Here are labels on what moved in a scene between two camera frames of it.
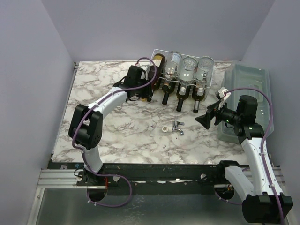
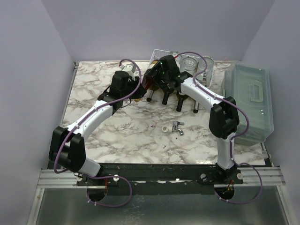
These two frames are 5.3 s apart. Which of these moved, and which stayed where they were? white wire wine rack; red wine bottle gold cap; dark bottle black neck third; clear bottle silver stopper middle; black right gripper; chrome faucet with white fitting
Moved: red wine bottle gold cap; black right gripper
Stayed: white wire wine rack; dark bottle black neck third; clear bottle silver stopper middle; chrome faucet with white fitting
